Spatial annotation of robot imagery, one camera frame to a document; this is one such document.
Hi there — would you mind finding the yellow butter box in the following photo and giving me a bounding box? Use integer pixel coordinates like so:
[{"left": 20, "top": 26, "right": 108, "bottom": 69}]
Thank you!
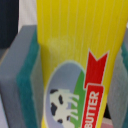
[{"left": 37, "top": 0, "right": 128, "bottom": 128}]

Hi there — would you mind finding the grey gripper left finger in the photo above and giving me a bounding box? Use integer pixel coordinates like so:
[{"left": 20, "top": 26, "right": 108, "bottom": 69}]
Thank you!
[{"left": 0, "top": 25, "right": 43, "bottom": 128}]

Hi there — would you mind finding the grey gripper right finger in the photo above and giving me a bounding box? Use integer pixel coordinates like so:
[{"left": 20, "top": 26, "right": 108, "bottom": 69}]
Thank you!
[{"left": 105, "top": 38, "right": 128, "bottom": 128}]

